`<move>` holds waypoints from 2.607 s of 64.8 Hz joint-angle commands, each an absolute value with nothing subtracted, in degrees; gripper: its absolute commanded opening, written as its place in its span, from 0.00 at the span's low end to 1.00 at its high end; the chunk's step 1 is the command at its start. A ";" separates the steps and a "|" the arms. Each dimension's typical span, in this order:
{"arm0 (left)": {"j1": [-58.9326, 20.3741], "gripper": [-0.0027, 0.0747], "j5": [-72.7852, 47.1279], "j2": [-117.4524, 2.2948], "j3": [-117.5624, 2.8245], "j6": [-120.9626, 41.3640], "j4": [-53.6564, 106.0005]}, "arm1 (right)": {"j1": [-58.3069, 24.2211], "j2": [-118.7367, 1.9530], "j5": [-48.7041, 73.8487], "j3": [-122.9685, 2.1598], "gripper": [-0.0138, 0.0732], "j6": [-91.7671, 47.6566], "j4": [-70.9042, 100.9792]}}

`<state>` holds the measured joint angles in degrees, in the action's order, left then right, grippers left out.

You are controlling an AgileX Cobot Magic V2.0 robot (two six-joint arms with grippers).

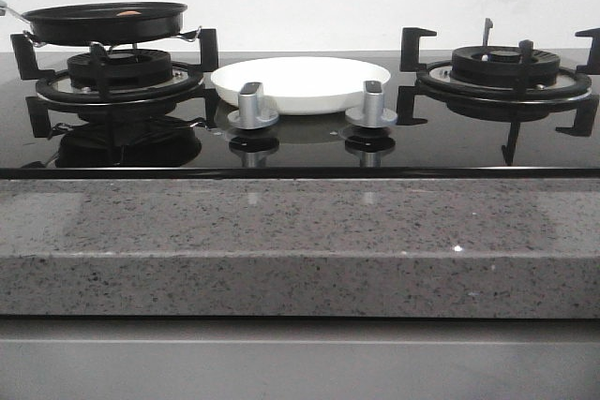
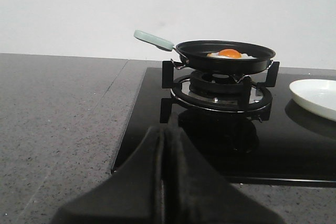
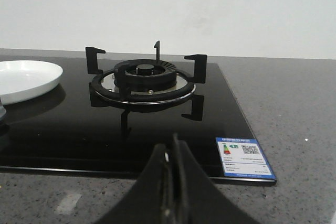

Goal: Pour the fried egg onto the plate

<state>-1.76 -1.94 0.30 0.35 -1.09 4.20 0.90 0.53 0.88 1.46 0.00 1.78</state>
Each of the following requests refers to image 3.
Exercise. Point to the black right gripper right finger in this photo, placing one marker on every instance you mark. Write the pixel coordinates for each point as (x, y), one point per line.
(197, 198)

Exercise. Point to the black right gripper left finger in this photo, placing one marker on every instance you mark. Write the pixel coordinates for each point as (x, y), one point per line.
(146, 201)

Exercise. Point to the white round plate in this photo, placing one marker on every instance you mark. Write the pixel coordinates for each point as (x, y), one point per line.
(22, 80)

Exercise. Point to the blue energy label sticker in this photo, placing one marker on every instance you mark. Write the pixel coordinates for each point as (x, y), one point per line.
(243, 158)

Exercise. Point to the black glass gas cooktop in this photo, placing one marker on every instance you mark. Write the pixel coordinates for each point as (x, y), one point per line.
(72, 130)

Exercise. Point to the black right burner grate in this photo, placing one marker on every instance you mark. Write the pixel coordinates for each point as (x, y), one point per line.
(103, 81)

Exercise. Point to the black right gas burner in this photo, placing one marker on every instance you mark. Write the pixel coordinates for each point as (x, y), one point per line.
(147, 74)

